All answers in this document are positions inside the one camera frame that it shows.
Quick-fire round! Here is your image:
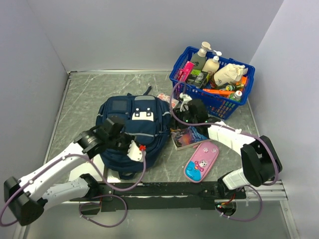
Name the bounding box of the pink box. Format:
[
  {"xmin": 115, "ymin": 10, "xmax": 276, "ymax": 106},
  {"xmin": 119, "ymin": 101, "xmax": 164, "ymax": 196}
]
[{"xmin": 177, "ymin": 61, "xmax": 195, "ymax": 82}]

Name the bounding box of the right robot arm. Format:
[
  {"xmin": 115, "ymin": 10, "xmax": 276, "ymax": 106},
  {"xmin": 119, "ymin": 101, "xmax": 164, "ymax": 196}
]
[{"xmin": 170, "ymin": 100, "xmax": 283, "ymax": 198}]

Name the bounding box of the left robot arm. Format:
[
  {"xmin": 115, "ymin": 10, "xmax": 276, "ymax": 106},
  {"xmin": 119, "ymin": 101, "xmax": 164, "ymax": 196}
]
[{"xmin": 4, "ymin": 117, "xmax": 144, "ymax": 226}]

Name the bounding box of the Jane Eyre blue book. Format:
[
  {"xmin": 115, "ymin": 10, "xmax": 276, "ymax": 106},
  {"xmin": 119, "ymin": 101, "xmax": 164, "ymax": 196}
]
[{"xmin": 171, "ymin": 126, "xmax": 210, "ymax": 150}]

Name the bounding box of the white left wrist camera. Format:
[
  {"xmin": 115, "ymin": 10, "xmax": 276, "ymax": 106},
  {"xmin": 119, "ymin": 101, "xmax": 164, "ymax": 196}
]
[{"xmin": 127, "ymin": 140, "xmax": 144, "ymax": 162}]

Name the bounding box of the navy blue student backpack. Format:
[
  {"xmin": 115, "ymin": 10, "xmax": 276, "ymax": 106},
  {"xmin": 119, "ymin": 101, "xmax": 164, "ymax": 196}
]
[{"xmin": 96, "ymin": 89, "xmax": 171, "ymax": 180}]

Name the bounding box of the aluminium frame rail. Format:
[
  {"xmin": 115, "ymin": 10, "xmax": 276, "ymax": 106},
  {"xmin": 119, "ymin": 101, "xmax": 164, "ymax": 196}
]
[{"xmin": 23, "ymin": 180, "xmax": 288, "ymax": 205}]

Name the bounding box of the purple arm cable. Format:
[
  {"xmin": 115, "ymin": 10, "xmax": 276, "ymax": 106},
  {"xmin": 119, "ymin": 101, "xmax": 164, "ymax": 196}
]
[
  {"xmin": 0, "ymin": 146, "xmax": 148, "ymax": 227},
  {"xmin": 169, "ymin": 81, "xmax": 280, "ymax": 222}
]

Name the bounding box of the cream pump bottle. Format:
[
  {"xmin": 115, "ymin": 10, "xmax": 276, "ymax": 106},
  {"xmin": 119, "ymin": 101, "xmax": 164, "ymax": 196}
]
[{"xmin": 202, "ymin": 50, "xmax": 222, "ymax": 76}]

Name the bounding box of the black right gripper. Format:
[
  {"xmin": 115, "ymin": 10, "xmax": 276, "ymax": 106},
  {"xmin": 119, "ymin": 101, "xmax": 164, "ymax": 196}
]
[{"xmin": 166, "ymin": 107, "xmax": 197, "ymax": 130}]

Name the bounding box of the grey-green pump bottle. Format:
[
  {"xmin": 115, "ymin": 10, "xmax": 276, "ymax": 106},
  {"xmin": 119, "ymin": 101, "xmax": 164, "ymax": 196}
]
[{"xmin": 190, "ymin": 41, "xmax": 211, "ymax": 70}]

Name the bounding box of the dark glass bottle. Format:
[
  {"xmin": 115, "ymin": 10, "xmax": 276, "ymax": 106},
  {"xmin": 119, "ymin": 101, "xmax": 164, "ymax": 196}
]
[{"xmin": 215, "ymin": 83, "xmax": 245, "ymax": 91}]

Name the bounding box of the blue plastic basket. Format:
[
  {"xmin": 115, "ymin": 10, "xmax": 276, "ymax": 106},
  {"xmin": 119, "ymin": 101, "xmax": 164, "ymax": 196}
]
[{"xmin": 169, "ymin": 46, "xmax": 255, "ymax": 120}]

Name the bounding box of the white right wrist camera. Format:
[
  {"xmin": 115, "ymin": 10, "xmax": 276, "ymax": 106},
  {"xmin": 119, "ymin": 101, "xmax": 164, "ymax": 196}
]
[{"xmin": 179, "ymin": 93, "xmax": 192, "ymax": 112}]

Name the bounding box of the white notebook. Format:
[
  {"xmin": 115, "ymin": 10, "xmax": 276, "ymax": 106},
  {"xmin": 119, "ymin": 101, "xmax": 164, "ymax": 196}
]
[{"xmin": 68, "ymin": 156, "xmax": 120, "ymax": 183}]

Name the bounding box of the black green box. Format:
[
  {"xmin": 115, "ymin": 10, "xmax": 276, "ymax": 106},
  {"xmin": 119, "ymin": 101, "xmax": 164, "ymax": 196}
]
[{"xmin": 186, "ymin": 70, "xmax": 209, "ymax": 89}]

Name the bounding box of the green drink bottle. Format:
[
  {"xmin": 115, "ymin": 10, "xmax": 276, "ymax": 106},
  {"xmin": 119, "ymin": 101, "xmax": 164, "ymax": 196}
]
[{"xmin": 227, "ymin": 91, "xmax": 243, "ymax": 102}]

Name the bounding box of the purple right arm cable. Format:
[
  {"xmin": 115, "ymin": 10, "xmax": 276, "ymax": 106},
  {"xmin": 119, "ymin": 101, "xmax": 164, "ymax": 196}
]
[{"xmin": 169, "ymin": 81, "xmax": 280, "ymax": 222}]

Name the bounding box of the Little Women floral book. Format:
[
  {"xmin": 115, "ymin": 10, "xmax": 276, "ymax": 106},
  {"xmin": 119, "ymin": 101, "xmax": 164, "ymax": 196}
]
[{"xmin": 157, "ymin": 93, "xmax": 179, "ymax": 108}]

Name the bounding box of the pink cartoon pencil case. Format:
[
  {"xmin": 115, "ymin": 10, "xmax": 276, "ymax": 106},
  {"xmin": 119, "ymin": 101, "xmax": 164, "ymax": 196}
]
[{"xmin": 184, "ymin": 141, "xmax": 219, "ymax": 183}]

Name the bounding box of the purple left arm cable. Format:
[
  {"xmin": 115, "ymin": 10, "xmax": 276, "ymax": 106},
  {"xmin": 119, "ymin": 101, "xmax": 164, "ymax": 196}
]
[{"xmin": 0, "ymin": 146, "xmax": 148, "ymax": 227}]

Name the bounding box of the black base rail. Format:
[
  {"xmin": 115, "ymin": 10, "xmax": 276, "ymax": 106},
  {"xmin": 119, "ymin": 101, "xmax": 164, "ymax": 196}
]
[{"xmin": 68, "ymin": 181, "xmax": 246, "ymax": 212}]

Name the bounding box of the beige cloth bag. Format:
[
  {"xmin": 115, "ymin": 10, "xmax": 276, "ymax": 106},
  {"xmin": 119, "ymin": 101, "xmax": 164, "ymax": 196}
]
[{"xmin": 213, "ymin": 63, "xmax": 248, "ymax": 86}]

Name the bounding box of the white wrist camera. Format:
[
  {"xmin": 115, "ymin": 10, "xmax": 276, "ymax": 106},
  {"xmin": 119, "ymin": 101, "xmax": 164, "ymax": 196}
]
[
  {"xmin": 179, "ymin": 93, "xmax": 192, "ymax": 112},
  {"xmin": 127, "ymin": 140, "xmax": 144, "ymax": 162}
]

